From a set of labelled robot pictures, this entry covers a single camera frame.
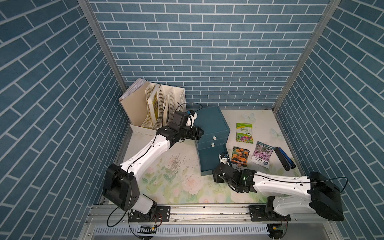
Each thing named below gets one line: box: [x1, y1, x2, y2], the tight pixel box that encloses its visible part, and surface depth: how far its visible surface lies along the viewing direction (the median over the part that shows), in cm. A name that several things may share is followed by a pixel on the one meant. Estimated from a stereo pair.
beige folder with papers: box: [118, 78, 150, 127], surface depth 93 cm
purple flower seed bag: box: [251, 141, 275, 169], surface depth 96 cm
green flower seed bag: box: [236, 123, 254, 144], surface depth 107 cm
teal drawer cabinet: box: [193, 106, 231, 151], surface depth 86 cm
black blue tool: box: [274, 146, 296, 171], surface depth 93 cm
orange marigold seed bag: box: [231, 146, 250, 172], surface depth 96 cm
